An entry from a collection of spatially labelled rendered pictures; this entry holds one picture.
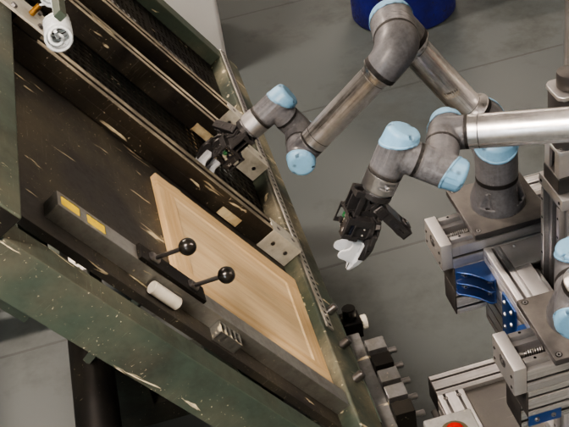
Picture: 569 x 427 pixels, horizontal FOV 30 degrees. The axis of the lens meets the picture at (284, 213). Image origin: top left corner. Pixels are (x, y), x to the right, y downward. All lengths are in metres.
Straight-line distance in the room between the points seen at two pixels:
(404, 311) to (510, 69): 1.82
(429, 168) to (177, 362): 0.64
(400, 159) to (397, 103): 3.21
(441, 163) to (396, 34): 0.58
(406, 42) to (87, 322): 1.13
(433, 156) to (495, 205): 0.76
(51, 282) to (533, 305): 1.26
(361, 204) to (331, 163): 2.77
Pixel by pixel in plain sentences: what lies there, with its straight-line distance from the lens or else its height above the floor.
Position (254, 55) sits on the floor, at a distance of 5.99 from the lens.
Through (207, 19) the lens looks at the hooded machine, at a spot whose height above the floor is 0.35.
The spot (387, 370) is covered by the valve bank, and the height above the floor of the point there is 0.76.
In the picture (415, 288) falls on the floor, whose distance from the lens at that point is 4.29.
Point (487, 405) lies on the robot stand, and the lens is 3.58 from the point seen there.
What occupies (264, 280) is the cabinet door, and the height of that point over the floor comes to 1.03.
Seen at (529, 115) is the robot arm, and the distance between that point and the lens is 2.29.
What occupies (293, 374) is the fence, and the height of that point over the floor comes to 1.06.
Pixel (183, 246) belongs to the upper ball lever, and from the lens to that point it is 2.19.
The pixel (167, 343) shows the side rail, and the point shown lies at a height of 1.50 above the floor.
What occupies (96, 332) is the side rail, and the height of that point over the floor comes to 1.57.
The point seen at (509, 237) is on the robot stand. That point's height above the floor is 0.96.
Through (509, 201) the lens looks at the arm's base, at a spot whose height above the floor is 1.09.
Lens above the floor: 2.90
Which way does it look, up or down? 38 degrees down
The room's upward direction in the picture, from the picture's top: 11 degrees counter-clockwise
